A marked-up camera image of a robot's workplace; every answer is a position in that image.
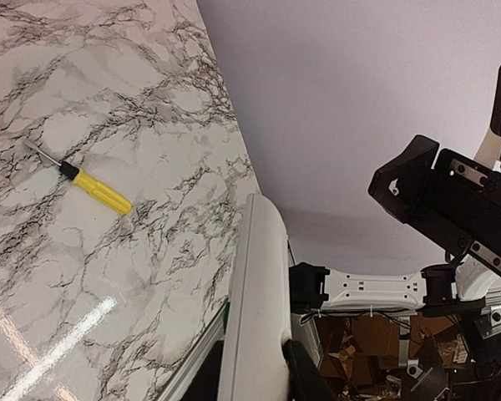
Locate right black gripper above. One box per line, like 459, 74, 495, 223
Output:
368, 135, 501, 277

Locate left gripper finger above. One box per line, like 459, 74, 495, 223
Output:
282, 340, 337, 401

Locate white remote control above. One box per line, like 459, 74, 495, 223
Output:
218, 194, 291, 401

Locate yellow handled screwdriver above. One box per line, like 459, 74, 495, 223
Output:
24, 140, 132, 215

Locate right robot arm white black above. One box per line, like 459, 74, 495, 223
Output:
290, 133, 501, 400

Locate front aluminium rail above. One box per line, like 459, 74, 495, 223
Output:
157, 301, 230, 401

